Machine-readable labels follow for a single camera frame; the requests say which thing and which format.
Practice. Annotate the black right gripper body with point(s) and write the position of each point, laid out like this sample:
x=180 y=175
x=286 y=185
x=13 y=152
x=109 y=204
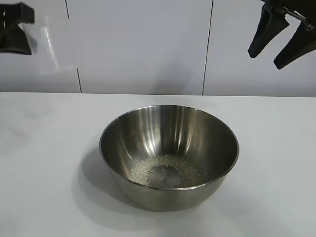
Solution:
x=301 y=10

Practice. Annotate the clear plastic measuring cup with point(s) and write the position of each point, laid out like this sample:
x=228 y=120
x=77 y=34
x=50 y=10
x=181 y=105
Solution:
x=54 y=47

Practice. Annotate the white rice grains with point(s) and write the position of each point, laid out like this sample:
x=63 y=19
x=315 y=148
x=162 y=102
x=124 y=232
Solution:
x=187 y=172

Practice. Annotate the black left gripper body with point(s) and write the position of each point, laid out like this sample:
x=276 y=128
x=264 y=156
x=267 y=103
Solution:
x=7 y=19

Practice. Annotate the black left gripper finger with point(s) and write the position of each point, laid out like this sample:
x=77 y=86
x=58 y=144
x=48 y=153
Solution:
x=26 y=13
x=19 y=42

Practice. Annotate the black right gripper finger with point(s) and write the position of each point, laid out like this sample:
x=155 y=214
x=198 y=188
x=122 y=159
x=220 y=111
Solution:
x=270 y=29
x=302 y=44

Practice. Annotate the stainless steel mixing bowl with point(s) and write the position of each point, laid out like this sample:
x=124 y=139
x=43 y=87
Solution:
x=170 y=200

